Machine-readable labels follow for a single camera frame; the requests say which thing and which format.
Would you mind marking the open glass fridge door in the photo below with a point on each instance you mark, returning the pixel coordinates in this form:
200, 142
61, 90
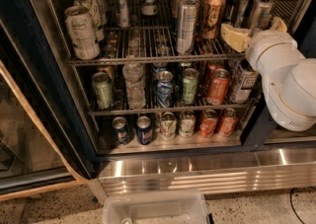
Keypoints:
45, 144

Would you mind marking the white can front left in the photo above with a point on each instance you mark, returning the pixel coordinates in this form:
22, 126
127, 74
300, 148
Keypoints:
80, 28

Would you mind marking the clear plastic bin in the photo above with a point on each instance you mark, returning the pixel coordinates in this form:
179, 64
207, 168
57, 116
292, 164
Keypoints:
156, 207

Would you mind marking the orange lacroix can front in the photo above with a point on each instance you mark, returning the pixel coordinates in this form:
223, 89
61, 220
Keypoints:
211, 15

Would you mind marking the blue can middle shelf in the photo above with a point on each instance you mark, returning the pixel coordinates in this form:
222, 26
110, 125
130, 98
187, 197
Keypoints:
164, 89

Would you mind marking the tall silver redbull can centre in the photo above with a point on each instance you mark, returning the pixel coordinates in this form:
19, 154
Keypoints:
187, 19

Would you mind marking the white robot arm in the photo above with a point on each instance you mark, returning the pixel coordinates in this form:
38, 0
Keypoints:
288, 77

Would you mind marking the blue pepsi can left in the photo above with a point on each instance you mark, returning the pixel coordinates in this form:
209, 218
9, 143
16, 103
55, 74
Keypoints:
120, 130

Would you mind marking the clear water bottle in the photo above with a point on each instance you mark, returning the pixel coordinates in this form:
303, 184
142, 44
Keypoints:
133, 74

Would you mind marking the green lacroix can middle shelf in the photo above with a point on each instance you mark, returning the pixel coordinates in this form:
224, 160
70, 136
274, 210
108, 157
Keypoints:
189, 85

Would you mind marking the dark bottle white label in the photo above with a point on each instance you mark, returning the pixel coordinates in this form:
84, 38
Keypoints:
244, 78

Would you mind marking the middle wire shelf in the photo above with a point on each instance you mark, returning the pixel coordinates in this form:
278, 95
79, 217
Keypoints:
120, 105

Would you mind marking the orange can bottom left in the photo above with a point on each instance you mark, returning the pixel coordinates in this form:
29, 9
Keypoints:
207, 123

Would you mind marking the wire shelf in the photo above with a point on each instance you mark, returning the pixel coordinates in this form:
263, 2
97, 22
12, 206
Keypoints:
120, 105
155, 42

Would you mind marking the blue pepsi can right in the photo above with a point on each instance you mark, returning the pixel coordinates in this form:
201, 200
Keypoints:
144, 130

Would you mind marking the blue pepsi can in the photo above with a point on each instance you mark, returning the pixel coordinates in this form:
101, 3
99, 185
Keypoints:
144, 130
120, 130

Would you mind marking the white green can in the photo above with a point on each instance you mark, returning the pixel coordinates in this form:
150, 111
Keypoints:
168, 124
94, 10

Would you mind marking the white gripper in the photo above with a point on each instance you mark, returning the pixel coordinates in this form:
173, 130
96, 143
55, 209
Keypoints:
271, 47

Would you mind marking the green can middle shelf left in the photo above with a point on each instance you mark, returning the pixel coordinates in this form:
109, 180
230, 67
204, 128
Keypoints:
102, 84

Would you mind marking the white green can bottom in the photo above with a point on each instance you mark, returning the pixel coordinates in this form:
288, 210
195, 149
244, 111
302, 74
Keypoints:
168, 124

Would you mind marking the orange can bottom right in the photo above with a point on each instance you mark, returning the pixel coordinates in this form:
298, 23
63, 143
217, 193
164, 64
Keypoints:
227, 122

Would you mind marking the top wire shelf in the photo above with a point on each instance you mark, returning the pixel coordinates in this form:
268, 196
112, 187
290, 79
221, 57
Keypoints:
155, 42

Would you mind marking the orange can middle shelf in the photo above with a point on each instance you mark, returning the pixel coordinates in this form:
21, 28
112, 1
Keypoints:
218, 87

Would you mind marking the white can bottom centre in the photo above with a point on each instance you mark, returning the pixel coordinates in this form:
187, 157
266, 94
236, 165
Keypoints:
187, 123

